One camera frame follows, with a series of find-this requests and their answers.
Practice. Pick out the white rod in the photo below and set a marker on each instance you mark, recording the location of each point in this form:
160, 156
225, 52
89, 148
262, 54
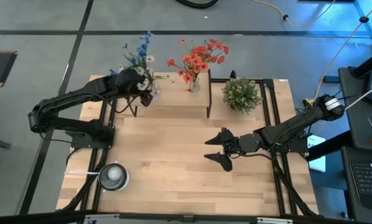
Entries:
364, 96

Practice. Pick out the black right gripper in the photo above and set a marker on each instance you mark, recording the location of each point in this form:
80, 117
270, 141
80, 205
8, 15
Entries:
245, 143

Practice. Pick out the clear glass vase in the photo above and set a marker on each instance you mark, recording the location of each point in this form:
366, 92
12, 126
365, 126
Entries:
155, 88
194, 86

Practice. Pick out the black keyboard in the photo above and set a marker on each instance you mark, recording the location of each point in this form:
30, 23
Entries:
369, 180

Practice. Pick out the green potted plant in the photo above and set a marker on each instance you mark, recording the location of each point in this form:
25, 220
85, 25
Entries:
242, 95

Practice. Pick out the blue and white flower bunch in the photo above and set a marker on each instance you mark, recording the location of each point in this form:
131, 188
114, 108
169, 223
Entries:
141, 49

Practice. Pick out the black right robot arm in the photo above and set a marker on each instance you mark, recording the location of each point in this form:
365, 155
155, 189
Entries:
291, 127

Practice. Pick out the black side table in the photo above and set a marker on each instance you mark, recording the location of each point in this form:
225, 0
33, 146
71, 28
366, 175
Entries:
357, 130

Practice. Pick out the black metal rig frame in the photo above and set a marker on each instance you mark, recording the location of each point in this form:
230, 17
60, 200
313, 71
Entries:
49, 217

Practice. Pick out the white paper sheet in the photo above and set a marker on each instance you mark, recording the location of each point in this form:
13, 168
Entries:
316, 158

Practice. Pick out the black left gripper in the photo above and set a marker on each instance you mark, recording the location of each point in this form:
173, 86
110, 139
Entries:
128, 82

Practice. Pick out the black aluminium table frame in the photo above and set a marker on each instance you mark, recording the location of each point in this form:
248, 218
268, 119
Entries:
218, 80

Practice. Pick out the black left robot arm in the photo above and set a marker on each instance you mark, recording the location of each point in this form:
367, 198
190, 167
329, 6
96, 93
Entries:
64, 99

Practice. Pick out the red artificial flower bunch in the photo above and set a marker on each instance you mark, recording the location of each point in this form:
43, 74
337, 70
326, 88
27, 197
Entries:
198, 60

